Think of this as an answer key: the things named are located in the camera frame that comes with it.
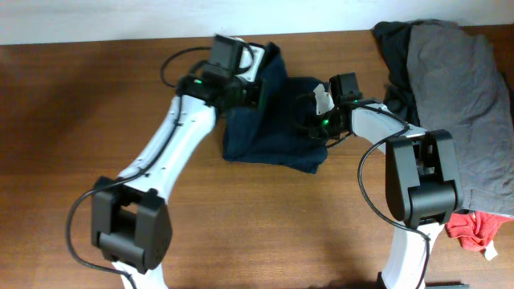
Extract navy blue shorts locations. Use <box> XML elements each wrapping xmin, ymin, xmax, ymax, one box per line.
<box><xmin>222</xmin><ymin>43</ymin><xmax>328</xmax><ymax>174</ymax></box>

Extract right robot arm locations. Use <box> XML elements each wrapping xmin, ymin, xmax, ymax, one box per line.
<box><xmin>296</xmin><ymin>73</ymin><xmax>463</xmax><ymax>288</ymax></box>

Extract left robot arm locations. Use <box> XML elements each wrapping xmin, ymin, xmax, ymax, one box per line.
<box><xmin>92</xmin><ymin>35</ymin><xmax>267</xmax><ymax>288</ymax></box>

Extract red cloth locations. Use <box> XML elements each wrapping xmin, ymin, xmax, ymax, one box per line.
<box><xmin>445</xmin><ymin>212</ymin><xmax>513</xmax><ymax>261</ymax></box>

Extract grey garment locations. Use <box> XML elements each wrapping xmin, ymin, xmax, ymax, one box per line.
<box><xmin>406</xmin><ymin>23</ymin><xmax>513</xmax><ymax>216</ymax></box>

